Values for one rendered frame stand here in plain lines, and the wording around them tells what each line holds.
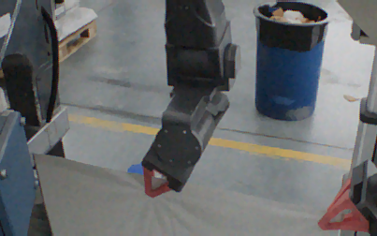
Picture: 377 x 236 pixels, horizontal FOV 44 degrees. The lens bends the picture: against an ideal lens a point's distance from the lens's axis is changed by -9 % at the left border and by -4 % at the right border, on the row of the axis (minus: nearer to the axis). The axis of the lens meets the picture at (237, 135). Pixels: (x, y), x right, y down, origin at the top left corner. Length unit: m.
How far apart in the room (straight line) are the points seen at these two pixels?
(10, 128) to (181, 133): 0.20
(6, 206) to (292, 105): 2.68
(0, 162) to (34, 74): 0.50
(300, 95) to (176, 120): 2.46
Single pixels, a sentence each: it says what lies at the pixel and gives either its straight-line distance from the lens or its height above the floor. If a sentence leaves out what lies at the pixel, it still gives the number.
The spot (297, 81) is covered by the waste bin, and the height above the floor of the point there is 0.28.
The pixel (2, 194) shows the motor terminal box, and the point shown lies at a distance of 0.40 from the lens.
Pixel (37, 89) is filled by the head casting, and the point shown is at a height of 1.14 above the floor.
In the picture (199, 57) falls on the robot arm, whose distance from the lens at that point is 0.58.
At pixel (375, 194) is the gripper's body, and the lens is 0.63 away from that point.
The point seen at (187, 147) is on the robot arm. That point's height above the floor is 1.21.
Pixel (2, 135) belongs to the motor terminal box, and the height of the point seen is 1.31.
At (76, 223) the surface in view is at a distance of 0.88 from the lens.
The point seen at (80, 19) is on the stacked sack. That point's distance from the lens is 4.25.
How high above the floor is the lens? 1.51
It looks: 32 degrees down
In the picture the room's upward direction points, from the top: 2 degrees clockwise
